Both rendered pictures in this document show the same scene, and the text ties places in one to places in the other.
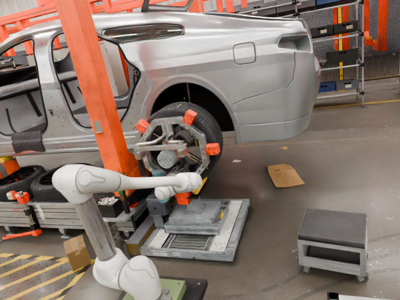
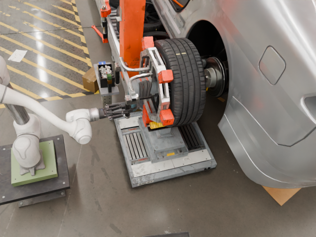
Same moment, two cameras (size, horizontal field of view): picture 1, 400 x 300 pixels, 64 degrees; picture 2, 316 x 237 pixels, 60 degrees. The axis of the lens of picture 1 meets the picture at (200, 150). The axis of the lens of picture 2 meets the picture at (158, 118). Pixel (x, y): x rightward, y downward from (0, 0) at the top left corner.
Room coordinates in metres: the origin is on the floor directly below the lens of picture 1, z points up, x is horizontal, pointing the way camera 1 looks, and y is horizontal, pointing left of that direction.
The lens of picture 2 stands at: (1.33, -0.88, 2.30)
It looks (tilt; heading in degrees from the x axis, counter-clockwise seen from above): 51 degrees down; 43
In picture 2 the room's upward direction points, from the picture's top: 10 degrees clockwise
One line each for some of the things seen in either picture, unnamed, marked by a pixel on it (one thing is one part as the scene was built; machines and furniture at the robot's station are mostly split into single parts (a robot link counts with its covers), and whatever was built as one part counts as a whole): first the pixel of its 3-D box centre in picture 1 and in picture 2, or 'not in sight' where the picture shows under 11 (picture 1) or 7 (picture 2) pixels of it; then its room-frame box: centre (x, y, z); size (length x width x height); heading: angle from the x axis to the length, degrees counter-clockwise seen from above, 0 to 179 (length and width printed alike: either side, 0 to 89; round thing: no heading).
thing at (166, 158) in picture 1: (170, 155); (143, 87); (2.29, 0.23, 0.85); 0.21 x 0.14 x 0.14; 159
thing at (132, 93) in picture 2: (175, 134); (142, 79); (2.20, 0.15, 1.03); 0.19 x 0.18 x 0.11; 159
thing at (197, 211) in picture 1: (193, 199); (164, 124); (2.51, 0.14, 0.32); 0.40 x 0.30 x 0.28; 69
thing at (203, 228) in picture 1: (197, 218); (161, 136); (2.51, 0.14, 0.13); 0.50 x 0.36 x 0.10; 69
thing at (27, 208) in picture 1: (29, 213); (104, 25); (2.90, 1.79, 0.30); 0.09 x 0.05 x 0.50; 69
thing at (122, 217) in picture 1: (107, 214); (106, 78); (2.32, 0.84, 0.44); 0.43 x 0.17 x 0.03; 69
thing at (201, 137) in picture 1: (174, 151); (152, 85); (2.35, 0.20, 0.85); 0.54 x 0.07 x 0.54; 69
